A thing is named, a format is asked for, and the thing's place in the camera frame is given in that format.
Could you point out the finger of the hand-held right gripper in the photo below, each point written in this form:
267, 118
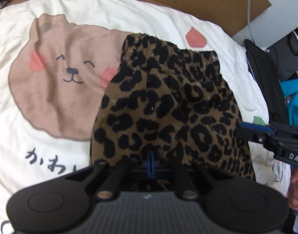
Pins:
255, 126
249, 134

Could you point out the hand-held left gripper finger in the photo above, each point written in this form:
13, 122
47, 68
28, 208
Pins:
152, 169
148, 168

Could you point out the leopard print pants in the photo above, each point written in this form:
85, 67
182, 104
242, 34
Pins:
163, 102

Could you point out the person's right hand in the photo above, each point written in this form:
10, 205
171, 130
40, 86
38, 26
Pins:
296, 190

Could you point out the black folded garment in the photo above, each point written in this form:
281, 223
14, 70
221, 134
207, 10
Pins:
263, 78

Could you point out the teal printed cloth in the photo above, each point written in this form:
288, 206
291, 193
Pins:
294, 95

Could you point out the dark grey bag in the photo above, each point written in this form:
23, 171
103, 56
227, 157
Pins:
283, 51

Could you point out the cream bear printed blanket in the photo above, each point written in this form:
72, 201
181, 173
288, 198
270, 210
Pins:
41, 126

